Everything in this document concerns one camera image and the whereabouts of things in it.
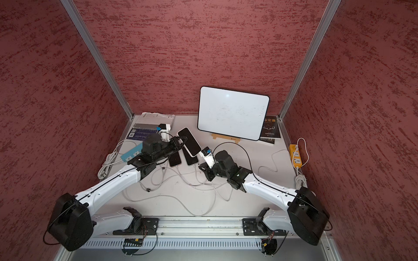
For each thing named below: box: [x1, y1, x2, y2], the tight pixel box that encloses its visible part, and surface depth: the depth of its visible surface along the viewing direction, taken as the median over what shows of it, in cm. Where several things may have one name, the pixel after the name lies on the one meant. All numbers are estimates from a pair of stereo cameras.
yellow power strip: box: [289, 144, 303, 168], surface depth 97 cm
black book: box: [258, 115, 281, 145], surface depth 109 cm
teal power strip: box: [120, 142, 144, 163], surface depth 97 cm
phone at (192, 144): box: [176, 127, 202, 158], surface depth 82 cm
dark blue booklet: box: [126, 127, 159, 141], surface depth 109 cm
